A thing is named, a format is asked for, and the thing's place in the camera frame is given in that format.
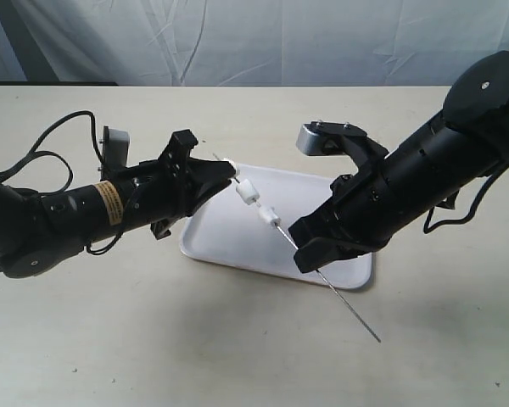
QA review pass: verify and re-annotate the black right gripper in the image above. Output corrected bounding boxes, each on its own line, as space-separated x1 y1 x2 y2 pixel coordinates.
288 174 390 274

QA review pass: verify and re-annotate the white rectangular plastic tray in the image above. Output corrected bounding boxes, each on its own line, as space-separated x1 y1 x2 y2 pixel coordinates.
179 163 379 293

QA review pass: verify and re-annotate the thin metal skewer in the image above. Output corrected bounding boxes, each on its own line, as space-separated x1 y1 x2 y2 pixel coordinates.
211 152 382 343

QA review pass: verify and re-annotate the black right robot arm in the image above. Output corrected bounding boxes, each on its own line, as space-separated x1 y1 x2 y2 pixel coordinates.
288 51 509 273

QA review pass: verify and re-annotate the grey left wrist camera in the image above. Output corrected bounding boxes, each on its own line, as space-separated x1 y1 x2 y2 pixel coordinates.
99 125 130 181

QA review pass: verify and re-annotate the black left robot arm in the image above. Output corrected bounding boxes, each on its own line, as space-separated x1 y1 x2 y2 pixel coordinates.
0 127 236 279

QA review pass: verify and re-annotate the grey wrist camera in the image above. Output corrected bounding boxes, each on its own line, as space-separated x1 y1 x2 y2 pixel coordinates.
99 125 130 181
295 120 389 170

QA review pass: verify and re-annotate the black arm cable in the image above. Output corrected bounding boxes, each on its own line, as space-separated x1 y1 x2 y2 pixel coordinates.
422 164 509 234
0 110 132 255

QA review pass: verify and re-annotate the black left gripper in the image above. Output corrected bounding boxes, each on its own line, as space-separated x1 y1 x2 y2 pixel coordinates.
124 130 234 238

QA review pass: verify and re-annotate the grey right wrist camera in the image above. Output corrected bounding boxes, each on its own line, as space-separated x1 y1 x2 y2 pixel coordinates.
295 120 389 170

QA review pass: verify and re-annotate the white marshmallow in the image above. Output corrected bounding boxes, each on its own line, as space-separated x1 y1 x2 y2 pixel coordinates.
258 206 281 227
235 179 260 205
222 158 240 177

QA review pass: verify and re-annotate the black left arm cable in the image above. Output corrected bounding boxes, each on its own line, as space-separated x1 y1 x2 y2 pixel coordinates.
0 110 132 255

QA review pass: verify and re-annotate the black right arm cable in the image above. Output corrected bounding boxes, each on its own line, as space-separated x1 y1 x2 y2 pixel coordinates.
422 164 509 234

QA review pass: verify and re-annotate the white wrinkled backdrop cloth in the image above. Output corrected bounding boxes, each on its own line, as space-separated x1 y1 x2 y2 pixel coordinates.
0 1 509 86

